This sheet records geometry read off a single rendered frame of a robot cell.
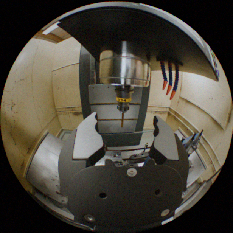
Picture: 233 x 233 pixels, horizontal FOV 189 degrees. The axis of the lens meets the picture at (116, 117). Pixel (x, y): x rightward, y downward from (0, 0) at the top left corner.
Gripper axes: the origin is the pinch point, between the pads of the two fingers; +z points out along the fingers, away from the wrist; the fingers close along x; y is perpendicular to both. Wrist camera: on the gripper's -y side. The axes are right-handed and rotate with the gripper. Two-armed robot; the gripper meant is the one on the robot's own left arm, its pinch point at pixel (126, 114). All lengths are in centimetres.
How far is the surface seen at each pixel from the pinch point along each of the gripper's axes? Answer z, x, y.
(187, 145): 4.8, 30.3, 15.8
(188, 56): 4.5, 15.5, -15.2
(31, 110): 29, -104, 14
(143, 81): 9.6, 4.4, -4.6
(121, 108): 13.7, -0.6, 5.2
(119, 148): 34, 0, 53
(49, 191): -32, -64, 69
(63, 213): -53, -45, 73
